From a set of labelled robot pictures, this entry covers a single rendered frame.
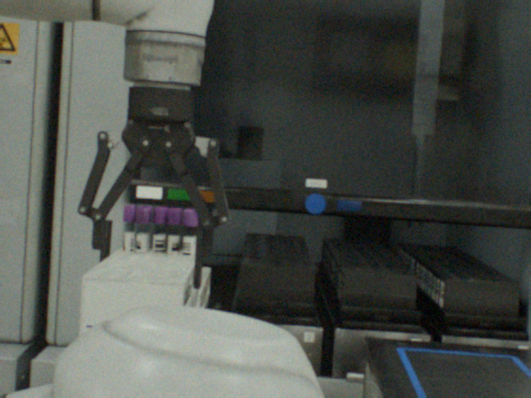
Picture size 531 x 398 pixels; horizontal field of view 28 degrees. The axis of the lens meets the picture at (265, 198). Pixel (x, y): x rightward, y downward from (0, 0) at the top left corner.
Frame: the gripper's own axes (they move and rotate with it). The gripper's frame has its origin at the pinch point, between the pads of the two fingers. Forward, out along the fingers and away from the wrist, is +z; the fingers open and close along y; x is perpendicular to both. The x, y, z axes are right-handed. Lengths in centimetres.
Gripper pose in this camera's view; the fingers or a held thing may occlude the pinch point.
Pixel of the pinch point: (151, 264)
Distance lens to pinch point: 123.1
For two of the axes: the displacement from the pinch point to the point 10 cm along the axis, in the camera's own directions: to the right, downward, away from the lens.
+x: 0.0, -0.5, 10.0
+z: -0.7, 10.0, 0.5
